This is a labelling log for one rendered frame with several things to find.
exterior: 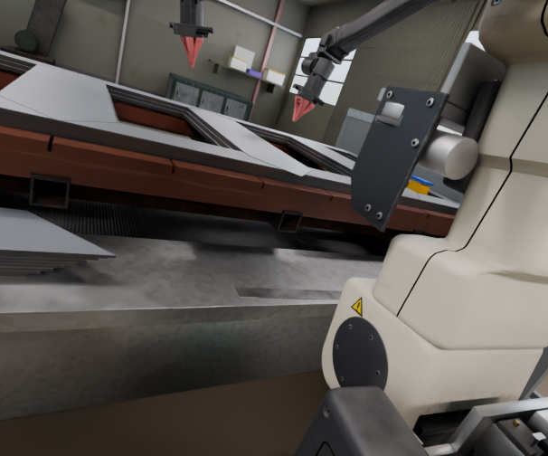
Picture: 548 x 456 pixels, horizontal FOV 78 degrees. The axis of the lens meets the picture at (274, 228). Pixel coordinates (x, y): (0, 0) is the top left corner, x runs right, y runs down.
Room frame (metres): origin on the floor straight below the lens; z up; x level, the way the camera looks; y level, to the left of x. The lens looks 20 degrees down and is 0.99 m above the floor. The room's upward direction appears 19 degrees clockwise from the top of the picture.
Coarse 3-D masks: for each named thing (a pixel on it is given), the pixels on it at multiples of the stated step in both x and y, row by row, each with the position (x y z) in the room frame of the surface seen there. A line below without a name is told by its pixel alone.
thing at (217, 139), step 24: (24, 72) 0.97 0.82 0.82; (120, 96) 1.12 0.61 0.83; (144, 96) 1.16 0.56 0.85; (0, 120) 0.47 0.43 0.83; (24, 120) 0.48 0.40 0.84; (48, 120) 0.50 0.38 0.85; (192, 120) 1.13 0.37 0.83; (120, 144) 0.56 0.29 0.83; (144, 144) 0.58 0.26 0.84; (216, 144) 0.89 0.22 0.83; (288, 144) 1.46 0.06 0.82; (240, 168) 0.68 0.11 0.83; (264, 168) 0.71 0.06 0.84; (336, 168) 1.18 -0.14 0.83
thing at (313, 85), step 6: (312, 72) 1.17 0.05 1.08; (312, 78) 1.16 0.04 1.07; (318, 78) 1.16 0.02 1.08; (294, 84) 1.17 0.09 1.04; (306, 84) 1.16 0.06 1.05; (312, 84) 1.15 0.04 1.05; (318, 84) 1.16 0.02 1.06; (324, 84) 1.17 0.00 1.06; (312, 90) 1.15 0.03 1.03; (318, 90) 1.16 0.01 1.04; (318, 102) 1.17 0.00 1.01; (324, 102) 1.18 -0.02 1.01
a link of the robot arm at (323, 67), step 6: (318, 60) 1.18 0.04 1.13; (324, 60) 1.16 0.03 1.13; (330, 60) 1.18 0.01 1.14; (312, 66) 1.21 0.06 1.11; (318, 66) 1.16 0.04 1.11; (324, 66) 1.16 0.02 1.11; (330, 66) 1.17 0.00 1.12; (318, 72) 1.16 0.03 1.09; (324, 72) 1.16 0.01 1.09; (330, 72) 1.17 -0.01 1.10; (324, 78) 1.17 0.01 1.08
